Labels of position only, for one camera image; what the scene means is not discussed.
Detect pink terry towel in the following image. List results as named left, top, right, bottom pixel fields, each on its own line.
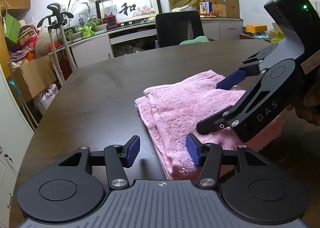
left=134, top=69, right=287, bottom=181

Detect person's right hand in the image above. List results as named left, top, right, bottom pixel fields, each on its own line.
left=286, top=80, right=319, bottom=127

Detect orange flat box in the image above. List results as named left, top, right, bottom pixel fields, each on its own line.
left=246, top=24, right=267, bottom=33

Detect green cloth on chair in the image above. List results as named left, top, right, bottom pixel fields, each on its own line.
left=179, top=36, right=209, bottom=46

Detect cardboard boxes on counter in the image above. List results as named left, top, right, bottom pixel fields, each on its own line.
left=169, top=0, right=240, bottom=19

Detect black office chair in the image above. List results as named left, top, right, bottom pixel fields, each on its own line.
left=155, top=11, right=214, bottom=48

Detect white rice sack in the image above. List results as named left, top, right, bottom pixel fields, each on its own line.
left=33, top=83, right=59, bottom=116

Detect low grey counter cabinet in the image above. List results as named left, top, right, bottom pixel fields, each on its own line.
left=68, top=17, right=243, bottom=68

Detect grey filing cabinet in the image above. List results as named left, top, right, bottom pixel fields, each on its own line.
left=1, top=72, right=34, bottom=227

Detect framed calligraphy picture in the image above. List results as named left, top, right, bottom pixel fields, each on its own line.
left=95, top=0, right=162, bottom=27

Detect large cardboard box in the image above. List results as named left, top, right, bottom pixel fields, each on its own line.
left=13, top=55, right=57, bottom=102

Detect potted green plants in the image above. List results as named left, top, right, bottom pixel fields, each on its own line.
left=62, top=0, right=107, bottom=40

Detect red blender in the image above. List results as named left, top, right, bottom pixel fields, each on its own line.
left=101, top=0, right=118, bottom=29

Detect golf club bag stand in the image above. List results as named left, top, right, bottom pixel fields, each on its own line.
left=36, top=3, right=77, bottom=86

